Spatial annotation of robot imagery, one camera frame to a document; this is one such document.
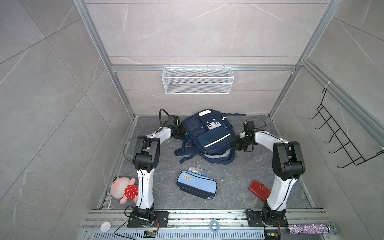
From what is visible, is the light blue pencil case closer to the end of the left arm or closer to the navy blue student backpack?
the navy blue student backpack

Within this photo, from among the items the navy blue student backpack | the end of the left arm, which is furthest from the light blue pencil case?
the end of the left arm

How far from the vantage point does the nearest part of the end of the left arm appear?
Result: 0.85 meters

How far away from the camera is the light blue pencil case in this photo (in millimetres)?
795

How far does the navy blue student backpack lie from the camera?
93 centimetres

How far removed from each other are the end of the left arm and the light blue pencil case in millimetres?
243
